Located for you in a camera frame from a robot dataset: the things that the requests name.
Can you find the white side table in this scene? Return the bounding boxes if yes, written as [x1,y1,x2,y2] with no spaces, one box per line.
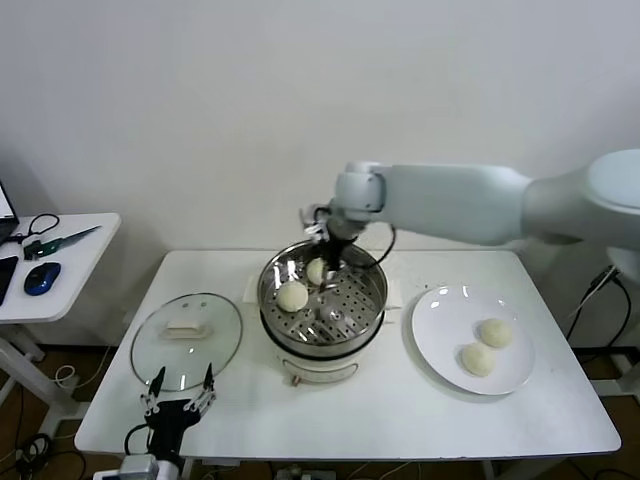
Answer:
[0,213,121,426]

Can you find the stainless steel steamer basket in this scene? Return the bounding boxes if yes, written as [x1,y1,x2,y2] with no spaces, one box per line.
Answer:
[256,238,389,354]

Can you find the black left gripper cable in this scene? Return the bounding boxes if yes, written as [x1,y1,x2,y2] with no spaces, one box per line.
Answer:
[123,423,151,454]

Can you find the flat black device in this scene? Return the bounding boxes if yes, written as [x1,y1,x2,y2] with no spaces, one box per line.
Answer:
[0,255,18,306]

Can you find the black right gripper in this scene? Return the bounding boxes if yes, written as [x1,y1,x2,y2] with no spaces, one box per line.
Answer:
[319,224,359,296]

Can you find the blue black computer mouse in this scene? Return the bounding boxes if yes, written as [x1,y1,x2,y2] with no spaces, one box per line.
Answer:
[22,261,62,297]

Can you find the green handled blade tool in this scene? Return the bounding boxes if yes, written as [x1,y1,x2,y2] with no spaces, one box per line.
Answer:
[22,225,102,261]

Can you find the black inline adapter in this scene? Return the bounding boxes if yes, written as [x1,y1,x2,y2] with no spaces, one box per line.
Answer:
[588,266,621,296]

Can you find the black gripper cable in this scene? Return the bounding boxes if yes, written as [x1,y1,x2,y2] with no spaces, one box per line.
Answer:
[123,423,151,454]
[369,224,399,266]

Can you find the glass lid with cream handle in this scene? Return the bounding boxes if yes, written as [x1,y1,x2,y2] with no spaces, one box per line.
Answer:
[129,292,244,393]

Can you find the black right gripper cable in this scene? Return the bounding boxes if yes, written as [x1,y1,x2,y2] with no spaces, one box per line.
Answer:
[369,224,399,266]

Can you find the black looped cord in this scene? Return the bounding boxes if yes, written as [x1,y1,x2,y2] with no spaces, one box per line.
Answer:
[9,213,59,246]

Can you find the black adapter cable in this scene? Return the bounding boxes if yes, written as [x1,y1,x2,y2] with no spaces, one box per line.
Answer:
[607,279,632,347]

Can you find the black floor cables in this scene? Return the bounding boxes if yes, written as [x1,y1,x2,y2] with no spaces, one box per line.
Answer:
[14,433,76,480]

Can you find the cream electric cooker pot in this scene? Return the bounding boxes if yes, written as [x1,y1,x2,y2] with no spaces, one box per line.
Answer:
[241,274,404,389]

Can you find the white steamed baozi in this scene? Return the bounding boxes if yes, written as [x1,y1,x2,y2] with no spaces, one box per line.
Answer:
[304,257,329,286]
[459,342,497,377]
[475,317,514,350]
[276,280,310,313]

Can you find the laptop with bright screen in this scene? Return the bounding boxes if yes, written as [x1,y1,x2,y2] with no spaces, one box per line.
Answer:
[0,184,19,241]

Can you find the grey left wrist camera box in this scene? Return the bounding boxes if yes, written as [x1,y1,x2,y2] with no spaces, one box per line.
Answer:
[94,453,161,480]

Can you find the white round plate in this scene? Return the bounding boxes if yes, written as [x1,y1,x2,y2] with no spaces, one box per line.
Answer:
[409,284,536,396]

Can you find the white hanging cable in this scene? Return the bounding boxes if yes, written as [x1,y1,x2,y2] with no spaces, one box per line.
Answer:
[567,292,596,346]

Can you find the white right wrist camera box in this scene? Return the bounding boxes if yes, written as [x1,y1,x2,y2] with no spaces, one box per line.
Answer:
[298,203,332,245]

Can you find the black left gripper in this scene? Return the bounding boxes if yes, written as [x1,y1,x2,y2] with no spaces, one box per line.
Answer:
[139,362,218,459]

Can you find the white floor cable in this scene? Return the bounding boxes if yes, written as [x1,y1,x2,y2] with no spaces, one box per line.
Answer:
[53,344,116,389]

